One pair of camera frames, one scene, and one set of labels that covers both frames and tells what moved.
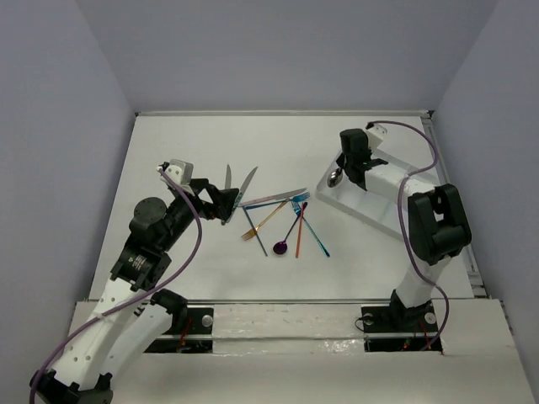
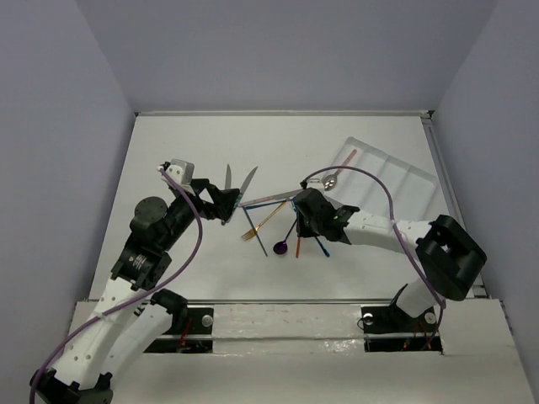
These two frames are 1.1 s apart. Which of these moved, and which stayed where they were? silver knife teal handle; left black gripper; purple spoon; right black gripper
Moved: right black gripper
Stayed: left black gripper; purple spoon; silver knife teal handle
